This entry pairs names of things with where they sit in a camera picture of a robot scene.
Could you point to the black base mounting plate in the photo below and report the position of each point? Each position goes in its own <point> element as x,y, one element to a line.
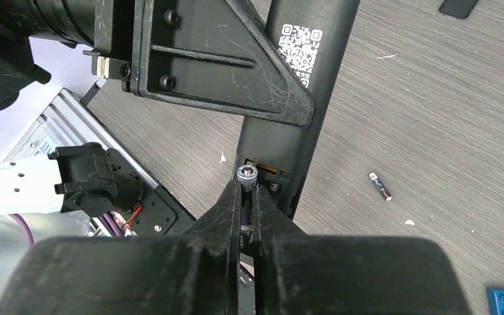
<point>158,212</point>

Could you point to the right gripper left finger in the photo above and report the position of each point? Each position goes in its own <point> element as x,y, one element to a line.
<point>192,273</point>

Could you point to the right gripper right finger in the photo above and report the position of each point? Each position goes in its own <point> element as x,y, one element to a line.
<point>297,273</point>

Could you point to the black battery cover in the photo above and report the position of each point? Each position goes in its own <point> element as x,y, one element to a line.
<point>460,9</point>

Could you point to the black remote control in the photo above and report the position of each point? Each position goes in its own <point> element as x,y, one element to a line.
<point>311,38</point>

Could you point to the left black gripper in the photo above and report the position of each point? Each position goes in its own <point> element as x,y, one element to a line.
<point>212,55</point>

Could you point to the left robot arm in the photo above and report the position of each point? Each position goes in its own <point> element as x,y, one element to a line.
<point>56,166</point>

